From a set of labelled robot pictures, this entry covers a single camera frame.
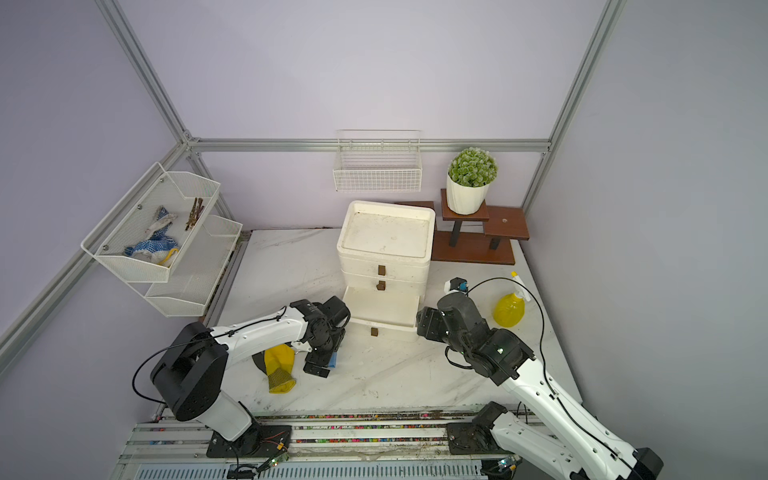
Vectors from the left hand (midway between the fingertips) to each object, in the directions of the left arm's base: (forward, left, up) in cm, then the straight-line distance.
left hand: (339, 356), depth 86 cm
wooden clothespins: (+29, +39, +30) cm, 57 cm away
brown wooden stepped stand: (+44, -50, +4) cm, 67 cm away
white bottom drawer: (+13, -12, +2) cm, 18 cm away
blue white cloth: (+15, +41, +31) cm, 54 cm away
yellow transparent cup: (-2, +17, -1) cm, 17 cm away
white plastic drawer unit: (+25, -14, +21) cm, 35 cm away
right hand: (+2, -25, +17) cm, 31 cm away
